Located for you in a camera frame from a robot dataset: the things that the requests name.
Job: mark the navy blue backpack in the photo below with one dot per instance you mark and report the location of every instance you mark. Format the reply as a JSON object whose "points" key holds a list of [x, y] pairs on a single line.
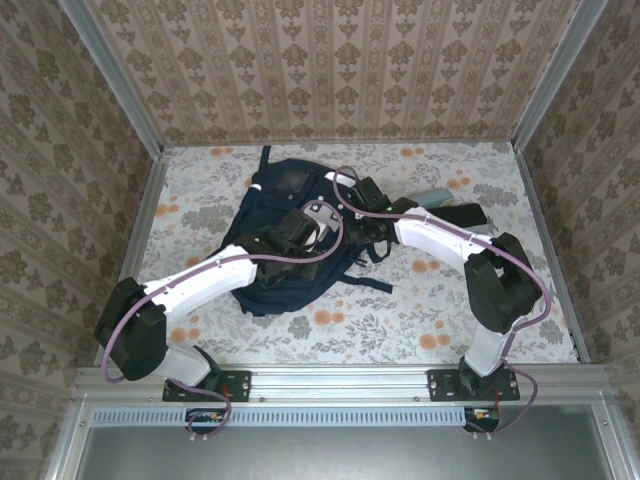
{"points": [[260, 210]]}

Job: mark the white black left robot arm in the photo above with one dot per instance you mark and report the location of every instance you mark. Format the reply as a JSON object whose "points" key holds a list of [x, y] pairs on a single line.
{"points": [[145, 330]]}

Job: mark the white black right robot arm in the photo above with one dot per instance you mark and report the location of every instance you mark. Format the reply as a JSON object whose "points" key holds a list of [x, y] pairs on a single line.
{"points": [[495, 290]]}

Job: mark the teal sponge block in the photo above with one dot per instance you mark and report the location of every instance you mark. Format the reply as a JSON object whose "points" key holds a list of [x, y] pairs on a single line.
{"points": [[435, 196]]}

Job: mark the grey metal sheet panel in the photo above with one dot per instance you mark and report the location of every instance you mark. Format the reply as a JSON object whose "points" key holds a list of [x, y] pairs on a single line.
{"points": [[350, 455]]}

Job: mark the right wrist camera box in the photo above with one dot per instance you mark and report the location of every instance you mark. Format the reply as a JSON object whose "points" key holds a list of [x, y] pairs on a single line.
{"points": [[371, 194]]}

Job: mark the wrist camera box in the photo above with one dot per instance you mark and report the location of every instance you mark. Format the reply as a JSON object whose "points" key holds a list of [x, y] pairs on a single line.
{"points": [[297, 227], [371, 194]]}

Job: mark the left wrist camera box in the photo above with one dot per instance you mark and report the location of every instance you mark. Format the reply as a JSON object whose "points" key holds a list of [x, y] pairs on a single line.
{"points": [[297, 227]]}

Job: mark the aluminium front rail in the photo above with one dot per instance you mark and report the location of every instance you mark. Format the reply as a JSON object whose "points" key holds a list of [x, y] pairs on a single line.
{"points": [[340, 382]]}

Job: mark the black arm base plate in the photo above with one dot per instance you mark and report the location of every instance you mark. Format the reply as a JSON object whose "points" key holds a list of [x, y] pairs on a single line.
{"points": [[442, 385], [235, 385]]}

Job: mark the aluminium side rail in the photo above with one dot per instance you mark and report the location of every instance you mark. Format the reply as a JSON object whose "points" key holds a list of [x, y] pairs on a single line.
{"points": [[551, 250], [132, 260]]}

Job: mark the aluminium frame post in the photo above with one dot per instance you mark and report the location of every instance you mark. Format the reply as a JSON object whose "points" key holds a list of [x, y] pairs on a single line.
{"points": [[555, 75], [116, 75]]}

